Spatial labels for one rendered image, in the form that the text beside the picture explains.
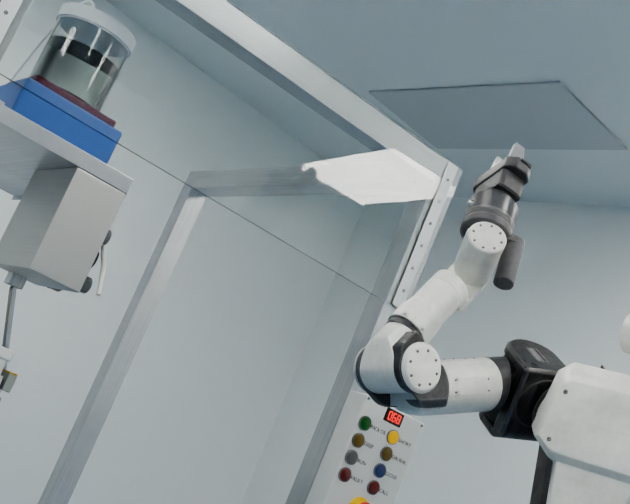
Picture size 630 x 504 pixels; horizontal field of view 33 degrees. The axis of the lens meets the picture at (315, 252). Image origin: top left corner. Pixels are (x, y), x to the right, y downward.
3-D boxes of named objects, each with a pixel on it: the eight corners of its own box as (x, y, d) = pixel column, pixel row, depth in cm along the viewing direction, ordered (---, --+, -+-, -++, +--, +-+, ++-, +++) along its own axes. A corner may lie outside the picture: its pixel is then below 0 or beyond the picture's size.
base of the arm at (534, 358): (459, 415, 182) (503, 408, 189) (511, 458, 173) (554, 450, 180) (488, 339, 176) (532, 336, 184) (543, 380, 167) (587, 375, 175)
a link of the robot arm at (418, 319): (413, 279, 174) (340, 350, 164) (455, 273, 166) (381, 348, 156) (444, 330, 177) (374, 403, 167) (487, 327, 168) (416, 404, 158)
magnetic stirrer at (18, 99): (112, 171, 193) (133, 129, 195) (9, 112, 182) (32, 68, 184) (71, 174, 209) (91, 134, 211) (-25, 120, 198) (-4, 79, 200)
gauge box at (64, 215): (80, 293, 187) (127, 194, 192) (28, 268, 182) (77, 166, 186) (37, 285, 205) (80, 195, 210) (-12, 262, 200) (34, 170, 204)
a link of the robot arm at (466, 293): (464, 256, 184) (419, 301, 177) (477, 225, 177) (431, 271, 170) (494, 278, 182) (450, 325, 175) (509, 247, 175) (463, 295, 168)
